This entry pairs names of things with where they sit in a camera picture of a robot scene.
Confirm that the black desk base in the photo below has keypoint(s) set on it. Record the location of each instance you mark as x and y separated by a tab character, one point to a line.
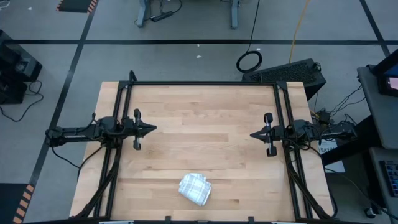
368	146

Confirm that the grey desk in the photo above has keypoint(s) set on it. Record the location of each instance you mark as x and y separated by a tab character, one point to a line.
384	121
377	174

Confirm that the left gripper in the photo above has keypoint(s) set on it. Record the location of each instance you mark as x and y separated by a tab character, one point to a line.
132	128

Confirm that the dark keypad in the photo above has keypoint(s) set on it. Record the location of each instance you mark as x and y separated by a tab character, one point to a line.
392	177

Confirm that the grey table leg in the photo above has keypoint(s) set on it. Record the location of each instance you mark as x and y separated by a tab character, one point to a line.
234	15
143	14

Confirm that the black monitor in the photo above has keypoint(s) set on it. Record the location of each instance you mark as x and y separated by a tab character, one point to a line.
382	84

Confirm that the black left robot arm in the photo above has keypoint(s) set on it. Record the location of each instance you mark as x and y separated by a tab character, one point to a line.
77	132

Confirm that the black power strip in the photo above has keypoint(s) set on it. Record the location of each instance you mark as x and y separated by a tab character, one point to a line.
161	16

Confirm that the black equipment stack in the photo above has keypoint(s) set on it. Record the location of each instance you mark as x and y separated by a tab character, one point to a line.
18	62

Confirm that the hazard striped floor mat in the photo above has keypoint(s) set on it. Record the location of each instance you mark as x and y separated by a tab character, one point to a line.
9	202
74	4

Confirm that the black power adapter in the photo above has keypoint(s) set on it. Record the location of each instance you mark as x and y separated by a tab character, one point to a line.
325	117

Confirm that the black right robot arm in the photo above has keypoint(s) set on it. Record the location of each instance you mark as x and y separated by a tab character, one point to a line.
303	129

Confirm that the white plaid towel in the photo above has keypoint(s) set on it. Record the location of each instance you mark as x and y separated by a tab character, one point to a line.
194	189

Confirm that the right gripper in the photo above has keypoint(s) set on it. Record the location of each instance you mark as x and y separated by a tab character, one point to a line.
275	133

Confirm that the black aluminium table frame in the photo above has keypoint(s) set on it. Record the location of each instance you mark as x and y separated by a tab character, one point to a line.
202	83

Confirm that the white paper sheet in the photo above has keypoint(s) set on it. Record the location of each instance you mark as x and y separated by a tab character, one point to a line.
332	161

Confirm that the black caster wheel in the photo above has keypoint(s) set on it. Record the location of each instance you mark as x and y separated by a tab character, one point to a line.
370	212

